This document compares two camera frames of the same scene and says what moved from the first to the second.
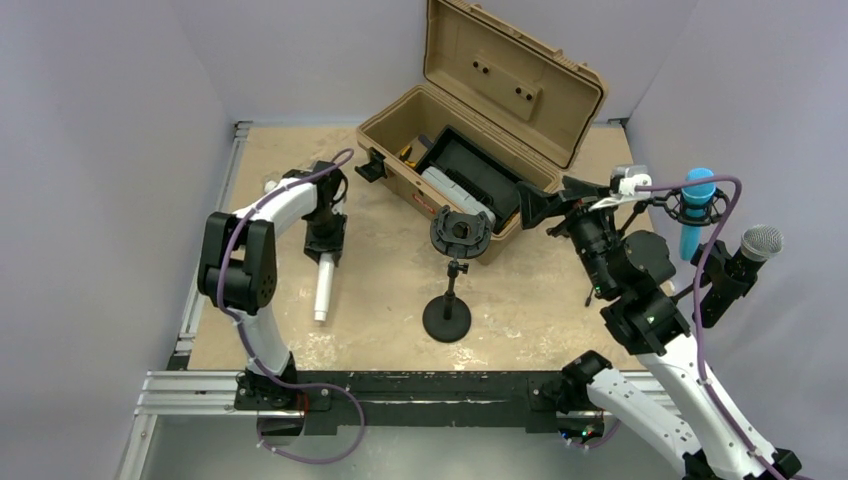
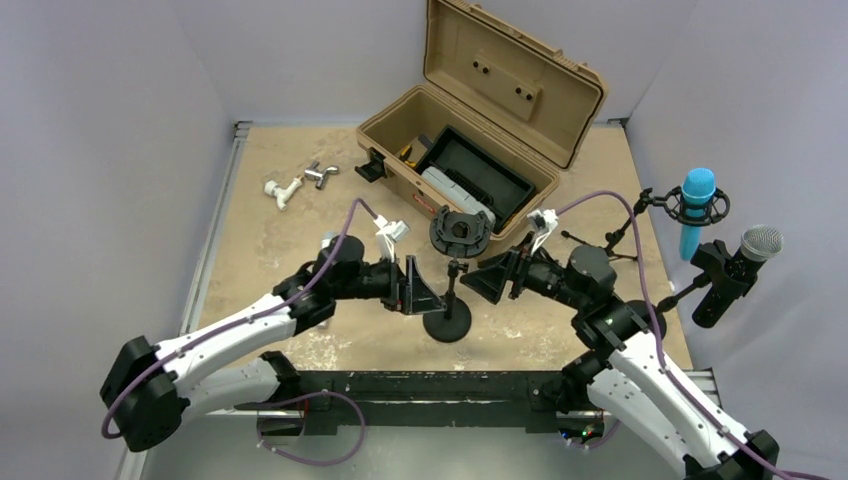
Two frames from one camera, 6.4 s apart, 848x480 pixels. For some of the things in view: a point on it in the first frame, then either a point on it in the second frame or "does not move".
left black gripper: (314, 246) -> (409, 294)
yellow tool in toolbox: (404, 154) does not move
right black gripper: (535, 203) -> (489, 279)
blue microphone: (690, 239) does not move
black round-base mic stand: (454, 235) does not move
